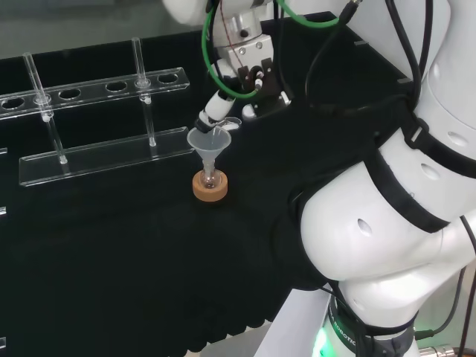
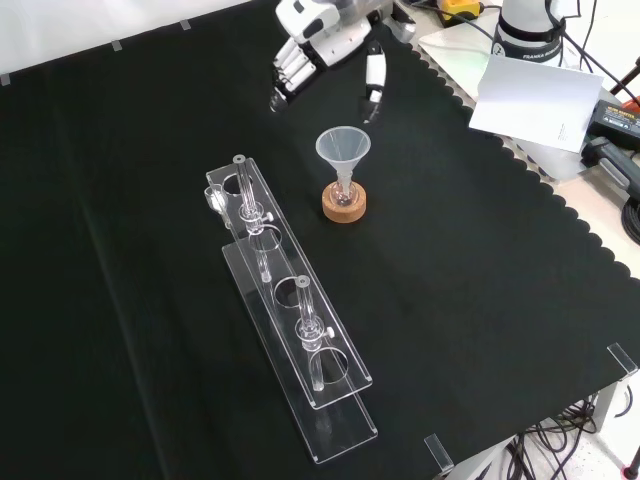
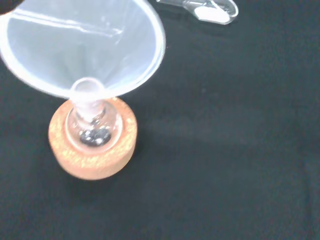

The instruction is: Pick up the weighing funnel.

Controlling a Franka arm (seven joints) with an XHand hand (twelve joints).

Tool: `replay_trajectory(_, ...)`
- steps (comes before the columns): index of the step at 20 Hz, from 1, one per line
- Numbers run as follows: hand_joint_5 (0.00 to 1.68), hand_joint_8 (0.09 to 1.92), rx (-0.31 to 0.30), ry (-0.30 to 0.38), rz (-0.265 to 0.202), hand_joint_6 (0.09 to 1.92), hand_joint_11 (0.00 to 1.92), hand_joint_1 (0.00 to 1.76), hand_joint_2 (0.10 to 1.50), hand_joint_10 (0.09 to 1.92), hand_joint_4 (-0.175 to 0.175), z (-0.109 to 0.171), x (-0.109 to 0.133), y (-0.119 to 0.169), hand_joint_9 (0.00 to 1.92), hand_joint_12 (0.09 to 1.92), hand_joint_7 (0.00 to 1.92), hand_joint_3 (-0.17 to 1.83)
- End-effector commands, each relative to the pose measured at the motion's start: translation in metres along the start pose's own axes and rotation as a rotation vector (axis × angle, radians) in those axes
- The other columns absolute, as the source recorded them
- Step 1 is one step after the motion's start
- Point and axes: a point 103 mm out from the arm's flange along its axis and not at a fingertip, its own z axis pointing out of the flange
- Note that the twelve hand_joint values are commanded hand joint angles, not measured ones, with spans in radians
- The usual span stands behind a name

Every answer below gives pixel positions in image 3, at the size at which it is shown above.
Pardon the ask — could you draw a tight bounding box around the black bench cloth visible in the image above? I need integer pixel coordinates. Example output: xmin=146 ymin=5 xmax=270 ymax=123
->
xmin=0 ymin=0 xmax=320 ymax=240

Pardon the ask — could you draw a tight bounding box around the small round-bottom glass flask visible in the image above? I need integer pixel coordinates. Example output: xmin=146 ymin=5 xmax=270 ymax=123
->
xmin=65 ymin=77 xmax=124 ymax=154

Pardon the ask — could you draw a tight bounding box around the cork ring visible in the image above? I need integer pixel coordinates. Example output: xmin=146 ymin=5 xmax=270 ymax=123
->
xmin=48 ymin=96 xmax=139 ymax=181

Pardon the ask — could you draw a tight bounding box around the translucent plastic funnel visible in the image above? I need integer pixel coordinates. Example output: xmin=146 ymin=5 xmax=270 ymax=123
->
xmin=0 ymin=0 xmax=167 ymax=119

